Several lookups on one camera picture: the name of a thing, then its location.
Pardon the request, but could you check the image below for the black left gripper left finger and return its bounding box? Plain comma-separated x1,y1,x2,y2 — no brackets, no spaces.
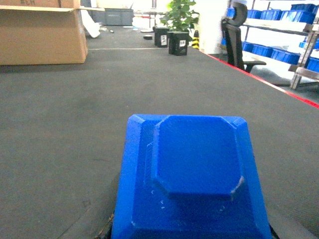
96,214,114,239

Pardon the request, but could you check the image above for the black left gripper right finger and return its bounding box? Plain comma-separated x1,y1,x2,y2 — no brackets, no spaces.
269,225,280,239

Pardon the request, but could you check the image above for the stainless steel shelf rack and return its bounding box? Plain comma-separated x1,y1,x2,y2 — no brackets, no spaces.
230,1,319,90

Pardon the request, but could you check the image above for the black tape roll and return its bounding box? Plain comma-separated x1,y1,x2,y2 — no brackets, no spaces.
143,35,153,40

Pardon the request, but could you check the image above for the white foam sheet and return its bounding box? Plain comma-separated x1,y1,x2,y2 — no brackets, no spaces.
80,9,100,38

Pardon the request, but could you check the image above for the black box near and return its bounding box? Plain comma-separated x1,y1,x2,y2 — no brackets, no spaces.
167,31,189,56

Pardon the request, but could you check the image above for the black box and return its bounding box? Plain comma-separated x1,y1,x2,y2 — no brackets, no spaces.
153,26,169,48
167,31,189,56

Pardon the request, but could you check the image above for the black yellow striped bollard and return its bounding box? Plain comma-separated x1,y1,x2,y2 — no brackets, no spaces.
191,30,199,50

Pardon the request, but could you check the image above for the black box far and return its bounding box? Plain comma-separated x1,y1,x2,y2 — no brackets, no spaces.
153,26,169,48

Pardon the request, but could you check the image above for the black office chair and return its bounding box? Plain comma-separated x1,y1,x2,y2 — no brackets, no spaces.
221,1,267,73

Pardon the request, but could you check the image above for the large cardboard box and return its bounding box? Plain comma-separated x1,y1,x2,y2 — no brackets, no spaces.
0,0,102,66

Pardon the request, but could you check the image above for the grey storage crate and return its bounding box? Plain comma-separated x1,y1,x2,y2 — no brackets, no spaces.
93,8,134,26

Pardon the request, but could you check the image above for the green potted plant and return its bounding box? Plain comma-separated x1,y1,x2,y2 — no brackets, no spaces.
160,0,199,42

